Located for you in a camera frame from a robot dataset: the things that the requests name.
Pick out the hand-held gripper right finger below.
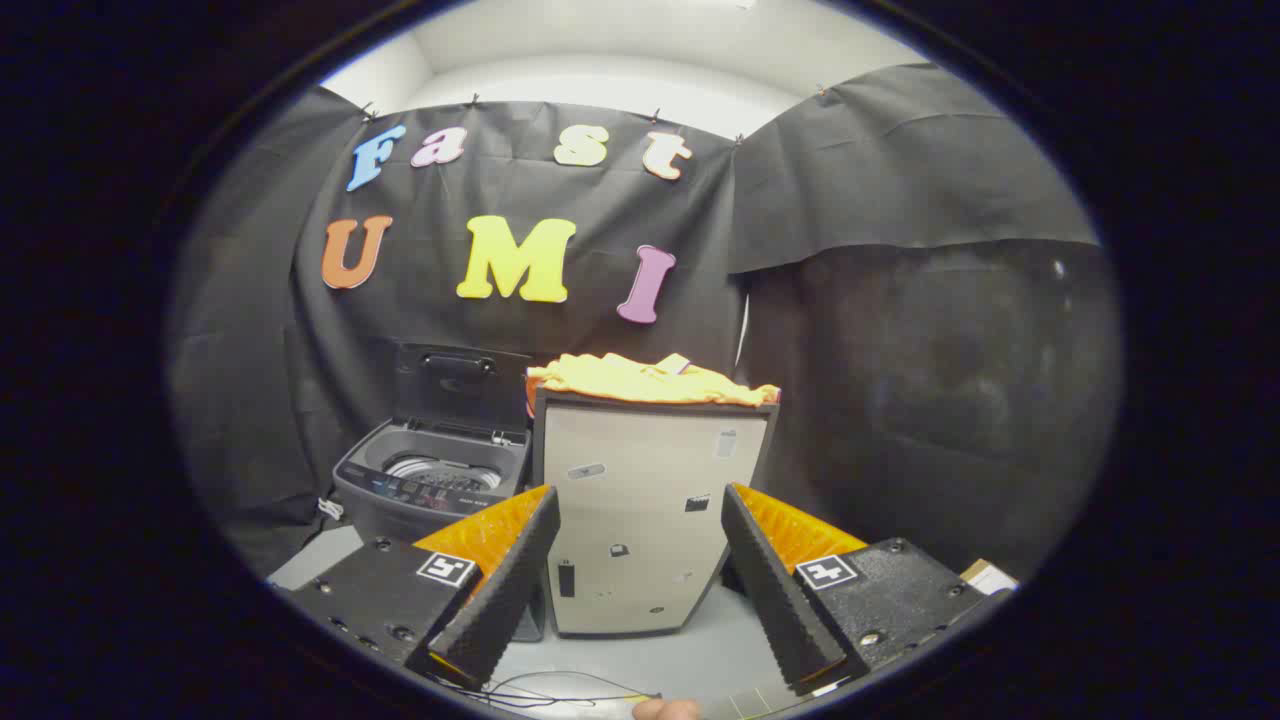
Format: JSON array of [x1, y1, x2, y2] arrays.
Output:
[[720, 483, 991, 698]]

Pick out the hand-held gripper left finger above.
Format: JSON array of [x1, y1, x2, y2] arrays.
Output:
[[285, 485, 561, 691]]

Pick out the grey washing machine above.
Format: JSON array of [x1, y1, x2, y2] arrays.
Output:
[[333, 420, 546, 643]]

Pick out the orange polo shirt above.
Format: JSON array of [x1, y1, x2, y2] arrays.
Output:
[[526, 352, 782, 417]]

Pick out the beige cabinet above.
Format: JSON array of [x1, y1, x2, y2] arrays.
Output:
[[532, 388, 779, 639]]

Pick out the cardboard box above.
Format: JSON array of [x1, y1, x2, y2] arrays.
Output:
[[960, 558, 1020, 597]]

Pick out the black backdrop cloth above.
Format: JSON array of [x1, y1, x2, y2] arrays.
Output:
[[168, 62, 1123, 581]]

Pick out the thin black cable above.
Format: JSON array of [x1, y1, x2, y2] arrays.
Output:
[[430, 668, 662, 712]]

